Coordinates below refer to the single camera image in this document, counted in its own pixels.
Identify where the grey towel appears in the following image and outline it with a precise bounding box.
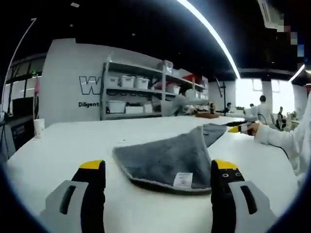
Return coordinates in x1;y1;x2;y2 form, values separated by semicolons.
112;123;229;195

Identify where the person's right hand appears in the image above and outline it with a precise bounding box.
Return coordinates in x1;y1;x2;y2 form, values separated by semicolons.
246;121;262;141

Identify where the brown wooden tray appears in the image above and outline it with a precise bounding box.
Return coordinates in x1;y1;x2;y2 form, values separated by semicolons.
195;110;220;119

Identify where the black stand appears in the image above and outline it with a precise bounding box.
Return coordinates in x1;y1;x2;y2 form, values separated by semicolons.
215;76;227;113

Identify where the person's white coat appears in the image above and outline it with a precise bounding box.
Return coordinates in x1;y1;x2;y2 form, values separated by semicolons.
293;92;311;185

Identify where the ceiling light strip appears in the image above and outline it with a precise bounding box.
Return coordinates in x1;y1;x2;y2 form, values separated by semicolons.
176;0;242;80
290;63;306;83

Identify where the grey storage shelf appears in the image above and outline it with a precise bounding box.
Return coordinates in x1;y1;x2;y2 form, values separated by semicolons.
101;59;210;121

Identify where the white paper cup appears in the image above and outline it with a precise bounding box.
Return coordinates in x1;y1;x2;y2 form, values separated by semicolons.
33;118;46;139

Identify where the black counter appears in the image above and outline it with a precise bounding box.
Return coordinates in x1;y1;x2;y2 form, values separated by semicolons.
9;97;37;151

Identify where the ceiling air conditioner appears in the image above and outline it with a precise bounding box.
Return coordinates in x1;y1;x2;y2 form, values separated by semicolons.
257;0;285;28

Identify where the group of white storage bins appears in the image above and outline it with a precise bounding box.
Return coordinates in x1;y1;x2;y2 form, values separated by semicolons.
106;62;209;115

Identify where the black cable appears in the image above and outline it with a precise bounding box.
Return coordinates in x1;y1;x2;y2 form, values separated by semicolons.
266;143;294;161

